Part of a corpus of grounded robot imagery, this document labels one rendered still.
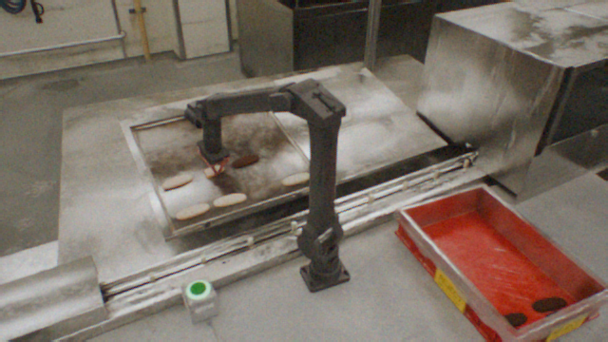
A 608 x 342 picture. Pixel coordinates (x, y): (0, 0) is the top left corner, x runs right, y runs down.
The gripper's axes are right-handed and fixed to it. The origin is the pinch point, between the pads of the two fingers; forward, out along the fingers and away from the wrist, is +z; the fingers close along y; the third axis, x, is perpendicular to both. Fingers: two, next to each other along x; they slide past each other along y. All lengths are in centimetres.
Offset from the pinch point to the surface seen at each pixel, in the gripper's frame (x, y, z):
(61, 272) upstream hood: 51, -14, -3
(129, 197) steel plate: 24.2, 15.3, 13.1
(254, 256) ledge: 7.4, -34.6, 1.1
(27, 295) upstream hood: 59, -17, -3
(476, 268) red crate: -41, -73, 0
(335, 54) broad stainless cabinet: -152, 107, 55
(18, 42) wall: 14, 334, 112
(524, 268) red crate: -52, -81, -1
